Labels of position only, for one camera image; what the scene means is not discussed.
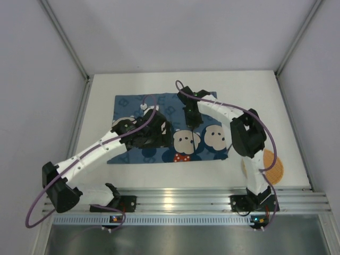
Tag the aluminium corner post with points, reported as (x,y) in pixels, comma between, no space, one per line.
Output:
(308,19)
(45,5)

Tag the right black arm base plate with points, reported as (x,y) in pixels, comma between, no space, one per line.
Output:
(247,204)

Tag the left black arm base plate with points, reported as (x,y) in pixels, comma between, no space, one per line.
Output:
(124,203)

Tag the left aluminium corner post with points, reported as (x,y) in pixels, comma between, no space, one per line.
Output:
(45,5)

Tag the orange woven round coaster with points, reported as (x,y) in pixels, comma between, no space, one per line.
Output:
(273,167)

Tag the right aluminium corner post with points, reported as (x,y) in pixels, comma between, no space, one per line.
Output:
(308,19)

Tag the perforated metal cable strip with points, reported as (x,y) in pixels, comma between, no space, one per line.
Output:
(161,220)

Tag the blue cartoon placemat cloth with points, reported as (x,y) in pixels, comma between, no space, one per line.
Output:
(210,140)

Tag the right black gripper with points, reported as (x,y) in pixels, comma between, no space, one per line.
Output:
(193,121)

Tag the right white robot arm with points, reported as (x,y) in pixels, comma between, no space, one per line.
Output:
(248,136)

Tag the aluminium mounting rail frame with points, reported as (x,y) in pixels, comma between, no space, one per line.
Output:
(198,186)

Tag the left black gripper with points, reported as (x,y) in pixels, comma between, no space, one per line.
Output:
(164,130)

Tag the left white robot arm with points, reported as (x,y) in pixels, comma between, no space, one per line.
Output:
(62,181)

